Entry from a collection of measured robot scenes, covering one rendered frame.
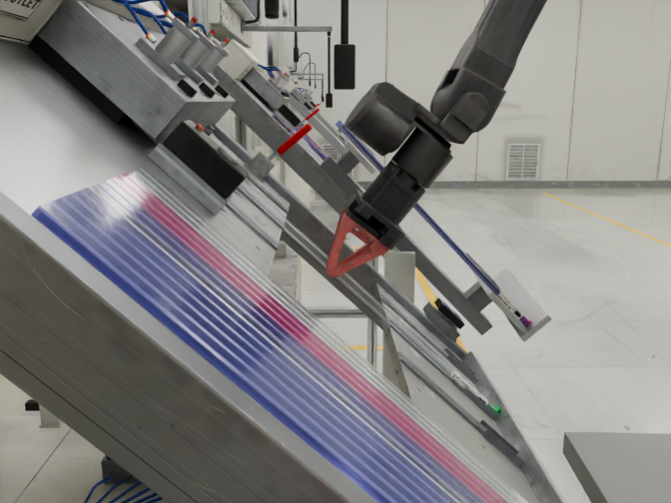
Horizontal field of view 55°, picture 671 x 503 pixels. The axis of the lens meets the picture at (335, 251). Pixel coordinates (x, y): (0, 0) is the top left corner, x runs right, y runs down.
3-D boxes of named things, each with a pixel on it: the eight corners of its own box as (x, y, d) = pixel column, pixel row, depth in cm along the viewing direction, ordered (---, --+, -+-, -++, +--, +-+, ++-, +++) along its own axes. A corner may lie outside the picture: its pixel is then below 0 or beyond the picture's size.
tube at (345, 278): (490, 413, 85) (496, 407, 85) (493, 418, 84) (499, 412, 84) (198, 151, 77) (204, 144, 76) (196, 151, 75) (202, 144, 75)
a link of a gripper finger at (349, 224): (307, 262, 76) (356, 201, 75) (308, 250, 83) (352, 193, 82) (351, 296, 77) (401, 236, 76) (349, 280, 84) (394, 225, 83)
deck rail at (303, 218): (441, 379, 106) (468, 353, 105) (444, 385, 104) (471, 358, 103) (100, 74, 94) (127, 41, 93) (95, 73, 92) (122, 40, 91)
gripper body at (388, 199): (351, 213, 73) (392, 162, 72) (347, 200, 83) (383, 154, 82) (395, 248, 74) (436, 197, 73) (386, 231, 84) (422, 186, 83)
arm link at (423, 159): (464, 153, 74) (451, 147, 80) (419, 116, 72) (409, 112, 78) (426, 200, 75) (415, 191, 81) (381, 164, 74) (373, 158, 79)
